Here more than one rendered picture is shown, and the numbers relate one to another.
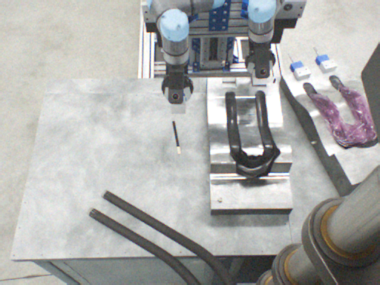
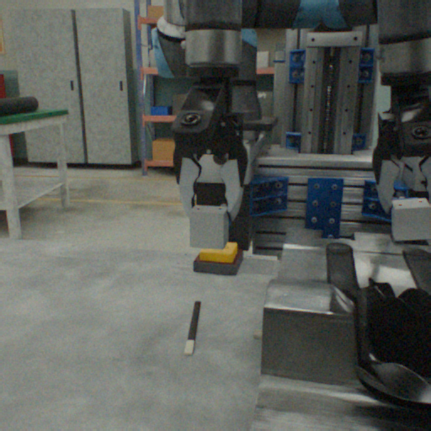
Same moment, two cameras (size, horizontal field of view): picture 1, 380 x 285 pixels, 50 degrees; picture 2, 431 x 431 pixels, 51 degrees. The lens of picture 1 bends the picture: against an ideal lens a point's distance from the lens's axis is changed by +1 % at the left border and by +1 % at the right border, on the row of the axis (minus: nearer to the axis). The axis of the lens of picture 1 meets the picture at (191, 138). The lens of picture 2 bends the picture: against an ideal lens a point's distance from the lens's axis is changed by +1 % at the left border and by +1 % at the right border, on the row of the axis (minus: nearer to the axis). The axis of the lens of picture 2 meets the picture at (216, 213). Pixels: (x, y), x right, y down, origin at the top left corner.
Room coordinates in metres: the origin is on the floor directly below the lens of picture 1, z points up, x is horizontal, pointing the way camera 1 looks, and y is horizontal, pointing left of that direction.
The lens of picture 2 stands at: (0.18, -0.10, 1.13)
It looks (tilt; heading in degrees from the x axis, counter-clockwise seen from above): 16 degrees down; 13
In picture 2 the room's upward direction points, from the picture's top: straight up
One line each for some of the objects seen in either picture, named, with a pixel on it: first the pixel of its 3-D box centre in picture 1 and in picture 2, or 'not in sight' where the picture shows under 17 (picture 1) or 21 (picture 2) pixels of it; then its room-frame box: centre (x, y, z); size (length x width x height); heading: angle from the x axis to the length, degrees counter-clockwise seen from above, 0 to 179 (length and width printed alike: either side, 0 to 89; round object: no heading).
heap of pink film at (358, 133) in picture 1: (346, 111); not in sight; (0.77, -0.54, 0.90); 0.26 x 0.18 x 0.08; 18
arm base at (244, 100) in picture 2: not in sight; (233, 99); (1.38, 0.13, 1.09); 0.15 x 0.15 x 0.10
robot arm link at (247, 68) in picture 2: not in sight; (231, 52); (1.38, 0.14, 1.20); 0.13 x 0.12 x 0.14; 111
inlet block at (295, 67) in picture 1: (295, 66); not in sight; (1.01, -0.40, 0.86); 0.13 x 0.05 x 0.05; 18
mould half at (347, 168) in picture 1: (344, 118); not in sight; (0.77, -0.55, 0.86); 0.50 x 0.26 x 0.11; 18
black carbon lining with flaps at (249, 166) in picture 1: (250, 128); (398, 275); (0.69, -0.20, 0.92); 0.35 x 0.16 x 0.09; 1
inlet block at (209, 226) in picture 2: (178, 93); (215, 217); (0.82, 0.05, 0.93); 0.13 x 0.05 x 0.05; 1
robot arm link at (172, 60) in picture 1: (174, 52); (210, 51); (0.80, 0.05, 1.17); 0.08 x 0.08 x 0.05
